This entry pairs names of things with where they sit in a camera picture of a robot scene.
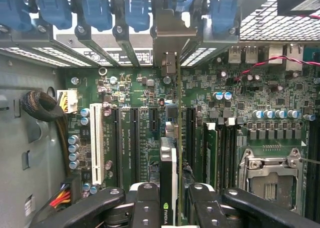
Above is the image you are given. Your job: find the black open PC case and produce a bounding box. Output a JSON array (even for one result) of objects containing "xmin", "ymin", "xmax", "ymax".
[{"xmin": 0, "ymin": 0, "xmax": 320, "ymax": 228}]

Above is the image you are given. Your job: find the blue slot clip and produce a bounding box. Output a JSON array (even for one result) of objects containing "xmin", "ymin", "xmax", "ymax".
[
  {"xmin": 208, "ymin": 0, "xmax": 243, "ymax": 35},
  {"xmin": 35, "ymin": 0, "xmax": 74, "ymax": 30},
  {"xmin": 0, "ymin": 0, "xmax": 33, "ymax": 33},
  {"xmin": 166, "ymin": 0, "xmax": 196, "ymax": 14},
  {"xmin": 79, "ymin": 0, "xmax": 114, "ymax": 33},
  {"xmin": 123, "ymin": 0, "xmax": 151, "ymax": 34}
]

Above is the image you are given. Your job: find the thin metal locking lever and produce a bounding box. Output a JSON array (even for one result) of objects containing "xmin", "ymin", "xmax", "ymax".
[{"xmin": 298, "ymin": 157, "xmax": 320, "ymax": 164}]

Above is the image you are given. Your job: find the red black twisted wire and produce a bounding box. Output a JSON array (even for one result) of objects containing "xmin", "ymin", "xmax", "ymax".
[{"xmin": 234, "ymin": 54, "xmax": 320, "ymax": 83}]

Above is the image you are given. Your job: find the black sleeved power cable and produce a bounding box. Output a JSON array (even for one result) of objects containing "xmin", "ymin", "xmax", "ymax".
[{"xmin": 21, "ymin": 88, "xmax": 79, "ymax": 180}]

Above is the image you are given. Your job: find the white expansion slot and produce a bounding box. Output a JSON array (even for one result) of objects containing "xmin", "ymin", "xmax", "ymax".
[{"xmin": 89, "ymin": 103, "xmax": 105, "ymax": 186}]

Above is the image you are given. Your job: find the short black expansion slot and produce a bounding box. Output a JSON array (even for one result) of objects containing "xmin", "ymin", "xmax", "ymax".
[{"xmin": 149, "ymin": 107, "xmax": 159, "ymax": 133}]

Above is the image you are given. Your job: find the multicolour power wire bundle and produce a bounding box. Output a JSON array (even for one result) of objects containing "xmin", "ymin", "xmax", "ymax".
[{"xmin": 48, "ymin": 176, "xmax": 82, "ymax": 210}]

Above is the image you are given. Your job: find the metal CPU socket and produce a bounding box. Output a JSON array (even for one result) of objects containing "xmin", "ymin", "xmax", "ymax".
[{"xmin": 238, "ymin": 147, "xmax": 308, "ymax": 215}]

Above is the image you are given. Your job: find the green RAM stick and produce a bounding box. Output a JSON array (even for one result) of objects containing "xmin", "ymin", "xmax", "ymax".
[{"xmin": 203, "ymin": 124, "xmax": 219, "ymax": 190}]

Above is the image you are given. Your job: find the green motherboard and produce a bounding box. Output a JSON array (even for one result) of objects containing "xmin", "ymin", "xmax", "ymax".
[{"xmin": 56, "ymin": 45, "xmax": 320, "ymax": 215}]

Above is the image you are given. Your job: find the grey power supply unit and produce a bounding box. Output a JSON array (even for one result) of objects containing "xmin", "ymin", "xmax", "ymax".
[{"xmin": 0, "ymin": 54, "xmax": 70, "ymax": 228}]

